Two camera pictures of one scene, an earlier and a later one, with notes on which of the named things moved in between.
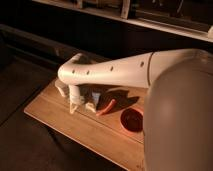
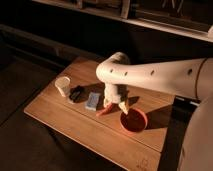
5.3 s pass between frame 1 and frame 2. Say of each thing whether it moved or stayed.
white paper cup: stayed
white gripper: moved
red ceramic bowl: stayed
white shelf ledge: stayed
